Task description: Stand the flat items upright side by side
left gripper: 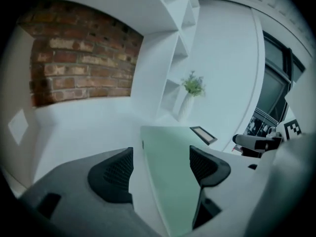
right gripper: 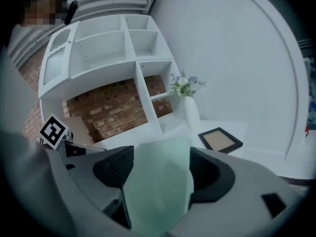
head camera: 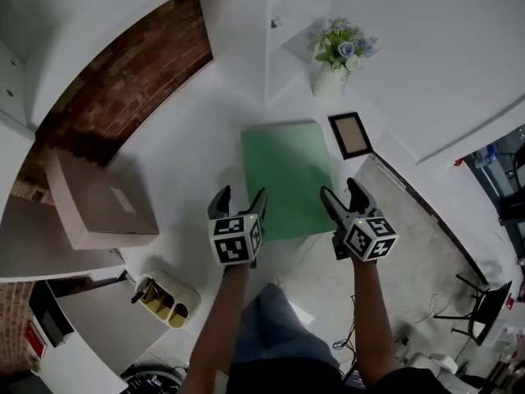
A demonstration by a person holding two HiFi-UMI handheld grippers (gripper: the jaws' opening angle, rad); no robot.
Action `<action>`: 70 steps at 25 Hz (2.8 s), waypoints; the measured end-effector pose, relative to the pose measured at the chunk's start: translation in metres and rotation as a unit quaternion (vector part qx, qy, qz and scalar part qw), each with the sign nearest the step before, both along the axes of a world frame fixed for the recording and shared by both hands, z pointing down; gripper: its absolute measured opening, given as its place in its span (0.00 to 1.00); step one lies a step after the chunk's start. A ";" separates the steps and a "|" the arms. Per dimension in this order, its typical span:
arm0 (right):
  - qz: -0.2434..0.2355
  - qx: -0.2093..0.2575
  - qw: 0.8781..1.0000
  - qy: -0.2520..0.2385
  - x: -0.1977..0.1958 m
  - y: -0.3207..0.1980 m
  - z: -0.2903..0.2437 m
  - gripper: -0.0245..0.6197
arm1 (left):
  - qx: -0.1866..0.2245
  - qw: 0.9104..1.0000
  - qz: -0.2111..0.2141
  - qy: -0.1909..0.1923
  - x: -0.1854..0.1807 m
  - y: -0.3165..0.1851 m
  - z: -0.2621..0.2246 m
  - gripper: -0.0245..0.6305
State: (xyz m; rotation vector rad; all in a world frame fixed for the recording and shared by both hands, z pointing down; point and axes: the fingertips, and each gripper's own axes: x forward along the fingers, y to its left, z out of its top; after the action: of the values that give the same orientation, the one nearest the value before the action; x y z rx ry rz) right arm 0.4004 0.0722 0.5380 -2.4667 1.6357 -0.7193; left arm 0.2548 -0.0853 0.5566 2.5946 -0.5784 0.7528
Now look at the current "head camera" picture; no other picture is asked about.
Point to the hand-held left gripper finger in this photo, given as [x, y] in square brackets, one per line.
[219, 203]
[258, 207]

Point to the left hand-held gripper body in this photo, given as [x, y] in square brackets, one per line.
[234, 240]

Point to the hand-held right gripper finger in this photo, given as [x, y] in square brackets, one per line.
[361, 199]
[336, 207]

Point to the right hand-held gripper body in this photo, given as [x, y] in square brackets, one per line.
[367, 236]

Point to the beige cardboard box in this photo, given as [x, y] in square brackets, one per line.
[102, 207]

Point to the person's left forearm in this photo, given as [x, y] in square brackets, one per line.
[217, 326]

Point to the person's right forearm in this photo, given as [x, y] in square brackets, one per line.
[371, 318]

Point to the cream pen holder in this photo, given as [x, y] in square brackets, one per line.
[180, 298]

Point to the person's blue jeans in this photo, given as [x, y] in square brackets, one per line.
[279, 326]

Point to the black pen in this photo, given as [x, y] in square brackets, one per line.
[138, 297]

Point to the clear water bottle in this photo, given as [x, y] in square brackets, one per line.
[487, 156]

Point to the black chair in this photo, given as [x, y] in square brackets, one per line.
[488, 310]

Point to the dark framed window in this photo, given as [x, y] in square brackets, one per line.
[504, 187]

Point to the white vase with flowers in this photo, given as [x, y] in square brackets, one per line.
[340, 51]

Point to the person's black shirt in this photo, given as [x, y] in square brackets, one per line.
[287, 380]

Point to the white desk hutch unit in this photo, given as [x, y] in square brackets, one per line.
[410, 56]

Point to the white side cabinet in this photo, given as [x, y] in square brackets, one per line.
[102, 322]

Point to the round black device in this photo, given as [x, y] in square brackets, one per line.
[152, 382]

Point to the black binder clip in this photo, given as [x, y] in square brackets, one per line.
[276, 22]

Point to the black box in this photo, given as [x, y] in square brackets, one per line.
[51, 318]

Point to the red box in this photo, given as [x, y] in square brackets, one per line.
[36, 343]

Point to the small potted plant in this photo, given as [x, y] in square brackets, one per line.
[36, 364]

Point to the black picture frame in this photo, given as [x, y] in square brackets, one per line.
[350, 136]

